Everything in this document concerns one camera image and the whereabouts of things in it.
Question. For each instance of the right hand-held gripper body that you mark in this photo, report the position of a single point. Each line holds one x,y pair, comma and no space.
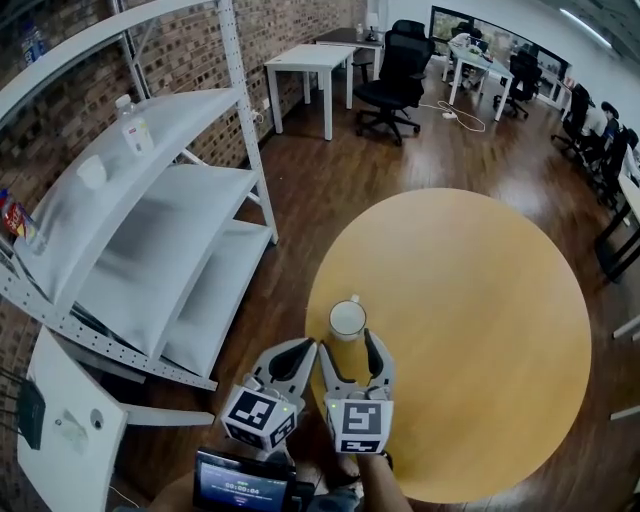
360,422

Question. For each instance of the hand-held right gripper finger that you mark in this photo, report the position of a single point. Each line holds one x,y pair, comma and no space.
332,380
382,367

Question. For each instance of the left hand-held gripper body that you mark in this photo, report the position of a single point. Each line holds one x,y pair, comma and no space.
250,415

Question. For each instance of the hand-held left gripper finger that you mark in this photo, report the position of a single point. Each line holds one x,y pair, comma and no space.
267,356
306,375

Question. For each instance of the white ceramic cup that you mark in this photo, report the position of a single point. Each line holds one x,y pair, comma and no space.
347,320

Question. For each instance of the person's right forearm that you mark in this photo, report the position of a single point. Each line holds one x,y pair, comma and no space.
380,485

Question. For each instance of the person's shoe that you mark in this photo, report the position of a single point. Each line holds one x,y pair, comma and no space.
345,470

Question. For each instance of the black phone with screen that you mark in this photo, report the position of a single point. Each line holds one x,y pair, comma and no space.
240,482

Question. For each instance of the round wooden table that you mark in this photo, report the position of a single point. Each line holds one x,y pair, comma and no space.
475,300

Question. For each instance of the white metal shelf rack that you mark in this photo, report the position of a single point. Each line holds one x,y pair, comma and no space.
150,210

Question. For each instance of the small white table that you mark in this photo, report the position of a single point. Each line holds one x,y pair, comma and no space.
65,475

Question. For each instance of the black router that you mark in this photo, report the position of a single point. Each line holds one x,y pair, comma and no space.
31,415

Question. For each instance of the white square table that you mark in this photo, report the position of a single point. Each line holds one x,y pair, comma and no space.
627,327

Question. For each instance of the clear plastic bottle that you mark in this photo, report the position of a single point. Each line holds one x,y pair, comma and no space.
135,132

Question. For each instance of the red yellow snack bag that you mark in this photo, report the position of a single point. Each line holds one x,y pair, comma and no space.
17,215

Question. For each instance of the black office chair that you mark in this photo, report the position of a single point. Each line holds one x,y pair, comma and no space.
612,165
575,120
522,80
395,75

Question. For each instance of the round table with black legs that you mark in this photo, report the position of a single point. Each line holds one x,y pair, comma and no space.
630,187

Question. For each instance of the long white desk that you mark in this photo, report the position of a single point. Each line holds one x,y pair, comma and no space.
480,62

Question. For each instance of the dark wooden desk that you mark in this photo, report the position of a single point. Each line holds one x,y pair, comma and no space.
345,36

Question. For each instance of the dark framed window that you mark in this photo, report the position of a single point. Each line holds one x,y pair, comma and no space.
500,30

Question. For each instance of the blue plastic bottle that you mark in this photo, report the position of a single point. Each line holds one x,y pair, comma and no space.
32,42

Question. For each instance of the white wall socket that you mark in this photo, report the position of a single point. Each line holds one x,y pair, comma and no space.
257,116

